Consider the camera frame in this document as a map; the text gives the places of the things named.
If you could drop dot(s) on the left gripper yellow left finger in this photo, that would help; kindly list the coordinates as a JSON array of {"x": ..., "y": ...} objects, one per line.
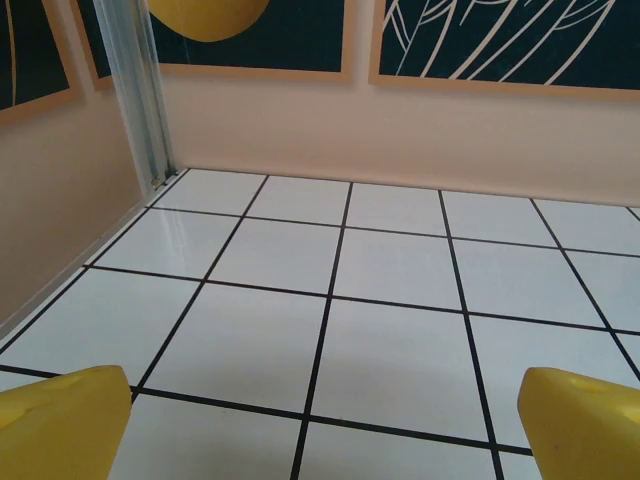
[{"x": 60, "y": 425}]

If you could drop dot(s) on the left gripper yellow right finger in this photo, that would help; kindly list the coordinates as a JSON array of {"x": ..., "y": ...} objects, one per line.
[{"x": 585, "y": 430}]

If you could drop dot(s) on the aluminium corner post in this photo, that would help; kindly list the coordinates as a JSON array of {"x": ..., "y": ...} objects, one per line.
[{"x": 135, "y": 100}]

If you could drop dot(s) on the wall panel with leaves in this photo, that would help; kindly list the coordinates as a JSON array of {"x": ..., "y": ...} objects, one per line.
[{"x": 500, "y": 30}]

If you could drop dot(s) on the wall panel with orange oval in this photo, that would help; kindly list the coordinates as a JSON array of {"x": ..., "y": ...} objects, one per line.
[{"x": 280, "y": 35}]

